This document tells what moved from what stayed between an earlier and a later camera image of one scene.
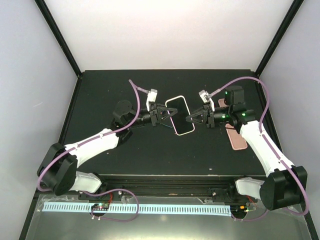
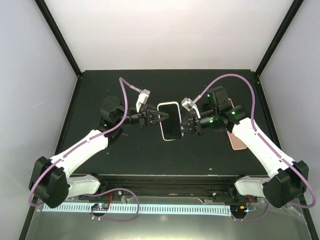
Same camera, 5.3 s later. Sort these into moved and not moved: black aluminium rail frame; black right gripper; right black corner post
Moved: black right gripper
Not moved: black aluminium rail frame; right black corner post
